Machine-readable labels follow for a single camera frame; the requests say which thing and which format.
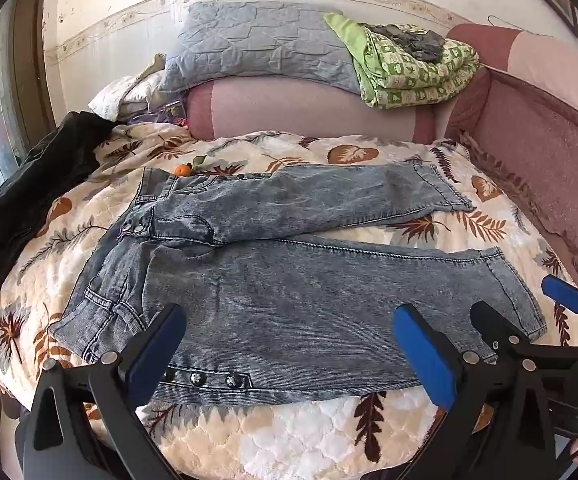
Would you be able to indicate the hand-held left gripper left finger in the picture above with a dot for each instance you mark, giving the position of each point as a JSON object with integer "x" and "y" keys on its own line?
{"x": 159, "y": 345}

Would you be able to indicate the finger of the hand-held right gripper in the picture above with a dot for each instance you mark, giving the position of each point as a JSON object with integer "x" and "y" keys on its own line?
{"x": 494, "y": 327}
{"x": 564, "y": 292}

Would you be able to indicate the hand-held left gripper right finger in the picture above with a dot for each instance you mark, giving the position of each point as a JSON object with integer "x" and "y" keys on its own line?
{"x": 424, "y": 360}

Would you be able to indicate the grey denim pants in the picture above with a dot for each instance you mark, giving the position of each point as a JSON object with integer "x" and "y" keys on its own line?
{"x": 279, "y": 300}

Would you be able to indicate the leaf print fleece blanket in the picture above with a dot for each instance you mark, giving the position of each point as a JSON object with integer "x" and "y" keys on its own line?
{"x": 314, "y": 432}

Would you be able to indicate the tangerine with green leaf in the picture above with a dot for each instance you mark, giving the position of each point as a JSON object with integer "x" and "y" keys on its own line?
{"x": 183, "y": 170}

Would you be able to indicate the black jacket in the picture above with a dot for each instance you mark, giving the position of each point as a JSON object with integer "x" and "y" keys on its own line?
{"x": 34, "y": 185}

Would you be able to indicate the white crumpled cloth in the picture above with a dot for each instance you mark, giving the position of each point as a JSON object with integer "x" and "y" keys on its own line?
{"x": 129, "y": 92}

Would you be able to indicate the green patterned blanket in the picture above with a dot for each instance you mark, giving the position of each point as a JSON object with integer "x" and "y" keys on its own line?
{"x": 414, "y": 80}

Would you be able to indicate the small grey cloth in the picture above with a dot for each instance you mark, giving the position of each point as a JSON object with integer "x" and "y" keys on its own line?
{"x": 409, "y": 40}

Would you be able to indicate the grey quilted pillow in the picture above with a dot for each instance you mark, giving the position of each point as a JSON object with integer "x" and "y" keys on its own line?
{"x": 259, "y": 45}

